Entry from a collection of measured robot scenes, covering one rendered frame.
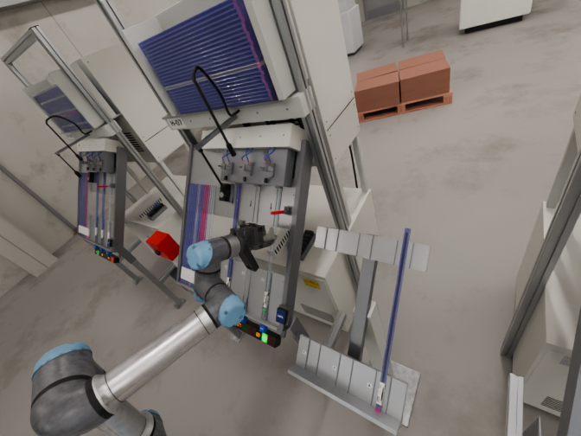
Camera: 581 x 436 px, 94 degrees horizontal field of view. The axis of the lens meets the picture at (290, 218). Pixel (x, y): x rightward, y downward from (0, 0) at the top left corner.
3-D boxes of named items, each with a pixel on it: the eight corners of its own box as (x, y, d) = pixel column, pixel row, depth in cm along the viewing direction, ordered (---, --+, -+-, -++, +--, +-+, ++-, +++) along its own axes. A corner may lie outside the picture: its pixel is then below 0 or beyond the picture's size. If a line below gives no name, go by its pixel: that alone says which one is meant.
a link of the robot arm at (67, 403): (9, 464, 47) (241, 292, 69) (15, 413, 55) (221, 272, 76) (54, 482, 54) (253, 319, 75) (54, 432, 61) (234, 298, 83)
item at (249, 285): (284, 323, 104) (279, 326, 101) (184, 279, 142) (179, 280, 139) (290, 276, 103) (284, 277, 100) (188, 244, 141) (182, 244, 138)
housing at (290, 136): (309, 155, 103) (289, 146, 92) (224, 155, 131) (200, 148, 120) (312, 134, 103) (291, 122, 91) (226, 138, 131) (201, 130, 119)
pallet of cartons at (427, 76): (448, 80, 364) (450, 46, 339) (452, 107, 310) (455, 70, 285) (360, 98, 418) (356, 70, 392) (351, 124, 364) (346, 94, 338)
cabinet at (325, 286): (349, 336, 162) (324, 278, 123) (262, 301, 202) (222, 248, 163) (382, 254, 197) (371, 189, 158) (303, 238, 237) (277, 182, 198)
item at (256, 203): (299, 229, 104) (291, 229, 100) (195, 210, 142) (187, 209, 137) (309, 144, 102) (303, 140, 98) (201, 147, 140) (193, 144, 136)
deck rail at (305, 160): (291, 327, 105) (282, 332, 100) (287, 325, 106) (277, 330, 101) (315, 144, 101) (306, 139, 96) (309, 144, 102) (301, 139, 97)
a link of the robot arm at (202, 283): (202, 314, 77) (205, 281, 74) (188, 293, 85) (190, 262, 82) (227, 306, 82) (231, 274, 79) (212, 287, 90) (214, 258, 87)
